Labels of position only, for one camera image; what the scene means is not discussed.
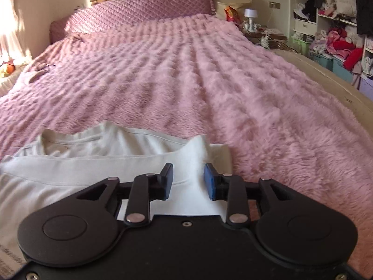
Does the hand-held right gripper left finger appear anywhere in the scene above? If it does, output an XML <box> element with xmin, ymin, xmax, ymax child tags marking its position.
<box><xmin>74</xmin><ymin>163</ymin><xmax>175</xmax><ymax>228</ymax></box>

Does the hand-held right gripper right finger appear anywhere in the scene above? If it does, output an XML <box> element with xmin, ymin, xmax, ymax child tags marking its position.
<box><xmin>203</xmin><ymin>163</ymin><xmax>294</xmax><ymax>229</ymax></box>

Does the white printed sweatshirt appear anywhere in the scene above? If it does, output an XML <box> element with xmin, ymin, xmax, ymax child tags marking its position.
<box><xmin>0</xmin><ymin>121</ymin><xmax>233</xmax><ymax>270</ymax></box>

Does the pink fluffy blanket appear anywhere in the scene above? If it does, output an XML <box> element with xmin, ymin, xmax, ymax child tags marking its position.
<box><xmin>0</xmin><ymin>14</ymin><xmax>373</xmax><ymax>272</ymax></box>

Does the cluttered bedside table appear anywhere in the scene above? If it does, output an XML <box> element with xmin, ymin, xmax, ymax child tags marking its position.
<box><xmin>242</xmin><ymin>25</ymin><xmax>290</xmax><ymax>48</ymax></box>

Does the green storage bin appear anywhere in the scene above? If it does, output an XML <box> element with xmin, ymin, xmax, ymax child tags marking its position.
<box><xmin>291</xmin><ymin>33</ymin><xmax>311</xmax><ymax>56</ymax></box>

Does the teal storage bin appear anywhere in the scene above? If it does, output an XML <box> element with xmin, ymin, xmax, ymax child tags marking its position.
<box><xmin>332</xmin><ymin>57</ymin><xmax>355</xmax><ymax>84</ymax></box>
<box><xmin>310</xmin><ymin>51</ymin><xmax>335</xmax><ymax>71</ymax></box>

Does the red snack bag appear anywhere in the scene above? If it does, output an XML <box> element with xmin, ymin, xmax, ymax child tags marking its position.
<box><xmin>223</xmin><ymin>6</ymin><xmax>243</xmax><ymax>26</ymax></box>

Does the pink cloth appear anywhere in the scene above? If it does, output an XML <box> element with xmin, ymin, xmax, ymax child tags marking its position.
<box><xmin>21</xmin><ymin>63</ymin><xmax>56</xmax><ymax>84</ymax></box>

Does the small white table lamp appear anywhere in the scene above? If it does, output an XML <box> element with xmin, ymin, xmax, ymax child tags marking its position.
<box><xmin>243</xmin><ymin>8</ymin><xmax>259</xmax><ymax>27</ymax></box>

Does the purple quilted headboard cushion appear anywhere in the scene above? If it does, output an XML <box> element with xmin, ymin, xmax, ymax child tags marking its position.
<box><xmin>64</xmin><ymin>0</ymin><xmax>217</xmax><ymax>35</ymax></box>

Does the cream headboard shelf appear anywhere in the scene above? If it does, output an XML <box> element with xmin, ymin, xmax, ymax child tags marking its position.
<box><xmin>214</xmin><ymin>0</ymin><xmax>253</xmax><ymax>21</ymax></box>

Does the red garment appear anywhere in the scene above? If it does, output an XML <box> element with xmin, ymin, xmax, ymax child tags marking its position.
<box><xmin>332</xmin><ymin>39</ymin><xmax>365</xmax><ymax>71</ymax></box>

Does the orange plush toy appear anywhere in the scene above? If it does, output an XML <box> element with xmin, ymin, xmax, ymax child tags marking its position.
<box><xmin>0</xmin><ymin>59</ymin><xmax>16</xmax><ymax>78</ymax></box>

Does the white open shelf unit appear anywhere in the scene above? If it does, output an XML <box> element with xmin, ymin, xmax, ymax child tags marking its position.
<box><xmin>291</xmin><ymin>0</ymin><xmax>373</xmax><ymax>94</ymax></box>

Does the sheer curtain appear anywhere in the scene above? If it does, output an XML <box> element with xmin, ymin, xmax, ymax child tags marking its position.
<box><xmin>0</xmin><ymin>0</ymin><xmax>33</xmax><ymax>62</ymax></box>

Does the cream bed frame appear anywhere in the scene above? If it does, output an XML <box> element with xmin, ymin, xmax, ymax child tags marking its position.
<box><xmin>273</xmin><ymin>48</ymin><xmax>373</xmax><ymax>141</ymax></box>

